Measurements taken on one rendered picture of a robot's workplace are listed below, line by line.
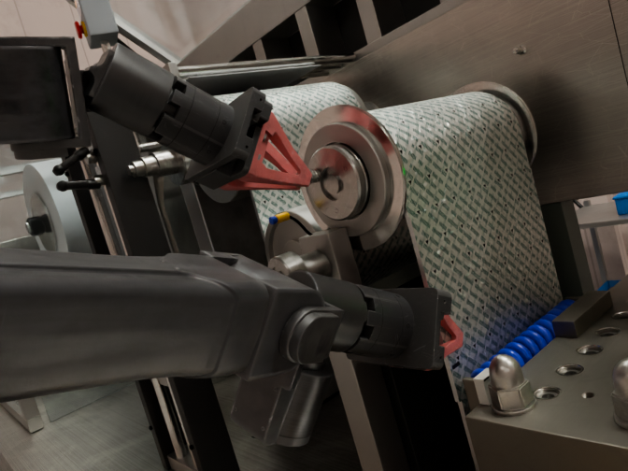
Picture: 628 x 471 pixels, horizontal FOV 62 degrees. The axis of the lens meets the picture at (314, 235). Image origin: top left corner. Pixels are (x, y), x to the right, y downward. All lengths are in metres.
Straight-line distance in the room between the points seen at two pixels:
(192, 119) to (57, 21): 4.13
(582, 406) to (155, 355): 0.33
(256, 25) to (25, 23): 3.39
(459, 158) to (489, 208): 0.07
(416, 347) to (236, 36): 0.91
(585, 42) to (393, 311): 0.44
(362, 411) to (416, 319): 0.16
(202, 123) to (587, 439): 0.37
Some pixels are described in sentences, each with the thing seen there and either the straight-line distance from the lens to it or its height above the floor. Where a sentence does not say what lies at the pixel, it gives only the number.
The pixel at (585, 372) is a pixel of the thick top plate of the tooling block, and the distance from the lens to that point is 0.53.
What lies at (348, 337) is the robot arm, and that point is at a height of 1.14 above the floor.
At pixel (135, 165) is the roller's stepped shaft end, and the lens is 0.68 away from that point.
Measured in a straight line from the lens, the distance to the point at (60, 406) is 1.41.
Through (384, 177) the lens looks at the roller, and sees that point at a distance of 0.48.
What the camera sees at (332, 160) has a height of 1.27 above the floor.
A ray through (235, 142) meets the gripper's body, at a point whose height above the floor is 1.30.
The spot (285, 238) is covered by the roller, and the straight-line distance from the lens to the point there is 0.64.
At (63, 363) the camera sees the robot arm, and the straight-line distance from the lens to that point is 0.24.
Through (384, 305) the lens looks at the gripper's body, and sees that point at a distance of 0.42.
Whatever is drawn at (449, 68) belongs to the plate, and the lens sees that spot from 0.83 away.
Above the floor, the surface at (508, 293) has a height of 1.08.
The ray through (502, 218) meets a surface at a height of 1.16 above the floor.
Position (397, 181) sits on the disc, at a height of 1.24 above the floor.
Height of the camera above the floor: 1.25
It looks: 5 degrees down
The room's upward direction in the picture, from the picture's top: 16 degrees counter-clockwise
